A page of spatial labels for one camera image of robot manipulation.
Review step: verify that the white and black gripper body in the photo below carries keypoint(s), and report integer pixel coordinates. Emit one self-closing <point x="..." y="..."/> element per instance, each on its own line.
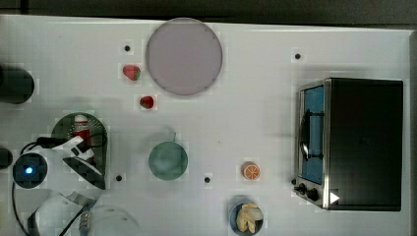
<point x="76" y="154"/>

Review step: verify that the plush red ketchup bottle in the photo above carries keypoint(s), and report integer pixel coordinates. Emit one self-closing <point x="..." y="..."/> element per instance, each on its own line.
<point x="81" y="129"/>

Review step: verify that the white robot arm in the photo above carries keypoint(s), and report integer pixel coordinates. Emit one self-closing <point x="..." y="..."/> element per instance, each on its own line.
<point x="65" y="168"/>

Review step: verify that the grey-green strainer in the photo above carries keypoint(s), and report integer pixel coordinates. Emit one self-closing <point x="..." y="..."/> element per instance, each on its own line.
<point x="64" y="129"/>

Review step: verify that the black round knob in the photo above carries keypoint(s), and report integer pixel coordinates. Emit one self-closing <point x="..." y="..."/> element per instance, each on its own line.
<point x="6" y="158"/>

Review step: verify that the dark red toy strawberry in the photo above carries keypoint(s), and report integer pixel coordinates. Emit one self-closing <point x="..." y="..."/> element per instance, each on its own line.
<point x="147" y="102"/>

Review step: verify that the teal green cup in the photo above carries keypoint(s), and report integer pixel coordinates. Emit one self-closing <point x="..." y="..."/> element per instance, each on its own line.
<point x="168" y="160"/>

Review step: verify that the light red toy strawberry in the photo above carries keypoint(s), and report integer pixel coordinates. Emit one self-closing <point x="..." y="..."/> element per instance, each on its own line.
<point x="132" y="72"/>

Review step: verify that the round lilac plate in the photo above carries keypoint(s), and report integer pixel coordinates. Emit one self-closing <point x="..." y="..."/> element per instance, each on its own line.
<point x="184" y="56"/>

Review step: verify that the toy orange half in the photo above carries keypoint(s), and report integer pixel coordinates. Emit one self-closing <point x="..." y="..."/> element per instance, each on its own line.
<point x="250" y="170"/>

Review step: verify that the dark bowl with bread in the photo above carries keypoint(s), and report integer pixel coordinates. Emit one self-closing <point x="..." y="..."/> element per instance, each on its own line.
<point x="246" y="219"/>

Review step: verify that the silver toaster oven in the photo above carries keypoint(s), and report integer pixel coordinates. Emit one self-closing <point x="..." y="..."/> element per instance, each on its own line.
<point x="350" y="144"/>

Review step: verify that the black cylinder post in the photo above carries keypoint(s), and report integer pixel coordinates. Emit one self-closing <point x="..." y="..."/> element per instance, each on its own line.
<point x="16" y="85"/>

